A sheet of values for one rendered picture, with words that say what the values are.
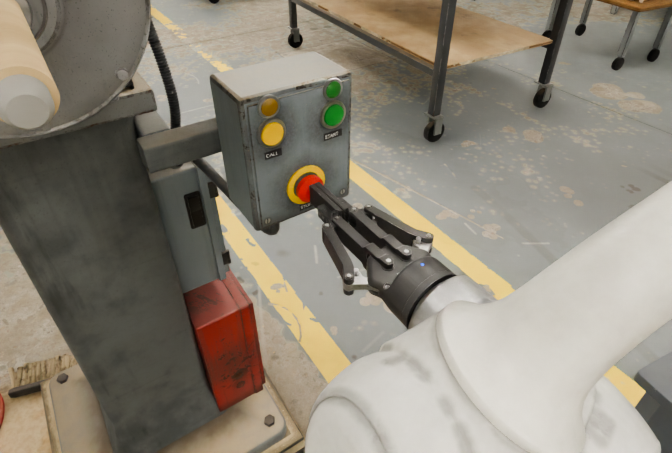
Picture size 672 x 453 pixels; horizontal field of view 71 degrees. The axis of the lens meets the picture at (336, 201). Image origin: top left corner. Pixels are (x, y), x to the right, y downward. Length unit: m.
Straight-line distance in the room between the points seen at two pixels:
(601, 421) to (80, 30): 0.53
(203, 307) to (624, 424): 0.76
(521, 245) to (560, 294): 1.88
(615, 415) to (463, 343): 0.18
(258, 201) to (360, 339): 1.11
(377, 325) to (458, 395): 1.46
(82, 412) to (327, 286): 0.92
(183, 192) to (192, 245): 0.12
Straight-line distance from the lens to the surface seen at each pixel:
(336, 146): 0.65
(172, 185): 0.81
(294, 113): 0.59
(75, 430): 1.33
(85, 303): 0.87
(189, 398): 1.15
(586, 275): 0.27
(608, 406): 0.43
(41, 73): 0.29
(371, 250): 0.53
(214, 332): 0.99
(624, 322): 0.27
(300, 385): 1.59
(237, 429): 1.20
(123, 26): 0.51
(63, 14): 0.49
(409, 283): 0.48
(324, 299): 1.79
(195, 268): 0.93
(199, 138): 0.67
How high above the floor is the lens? 1.35
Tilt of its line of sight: 37 degrees down
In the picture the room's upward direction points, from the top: straight up
